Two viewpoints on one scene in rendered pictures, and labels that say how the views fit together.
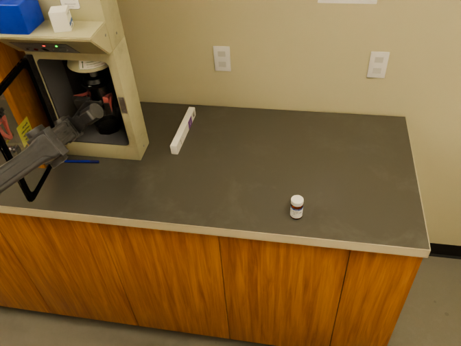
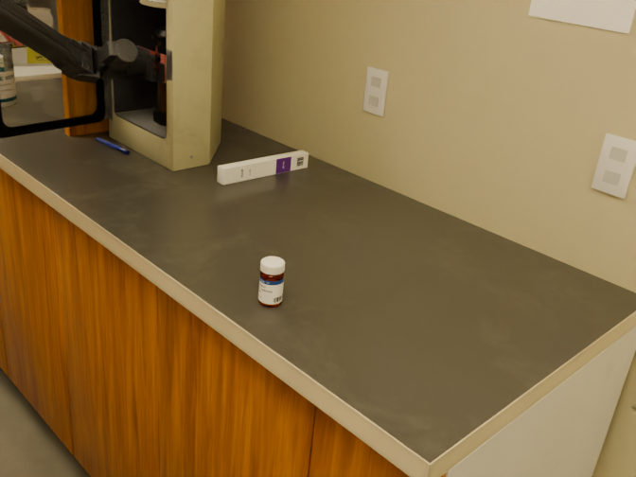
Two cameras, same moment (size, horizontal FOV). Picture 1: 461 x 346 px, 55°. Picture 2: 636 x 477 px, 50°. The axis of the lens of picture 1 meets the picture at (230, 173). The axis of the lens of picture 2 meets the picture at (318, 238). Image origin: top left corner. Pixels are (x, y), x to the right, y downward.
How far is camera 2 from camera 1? 0.97 m
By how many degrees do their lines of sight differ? 31
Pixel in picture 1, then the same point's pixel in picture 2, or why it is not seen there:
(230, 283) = (165, 413)
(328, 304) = not seen: outside the picture
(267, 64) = (434, 118)
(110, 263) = (58, 299)
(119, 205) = (80, 190)
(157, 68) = (296, 88)
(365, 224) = (361, 368)
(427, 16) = not seen: outside the picture
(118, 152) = (154, 148)
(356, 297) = not seen: outside the picture
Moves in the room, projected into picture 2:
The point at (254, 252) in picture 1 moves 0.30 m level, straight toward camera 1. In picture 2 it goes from (193, 350) to (51, 430)
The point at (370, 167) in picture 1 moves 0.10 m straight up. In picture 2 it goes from (482, 318) to (493, 267)
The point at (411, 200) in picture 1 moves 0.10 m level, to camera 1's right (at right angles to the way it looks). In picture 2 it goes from (498, 387) to (565, 415)
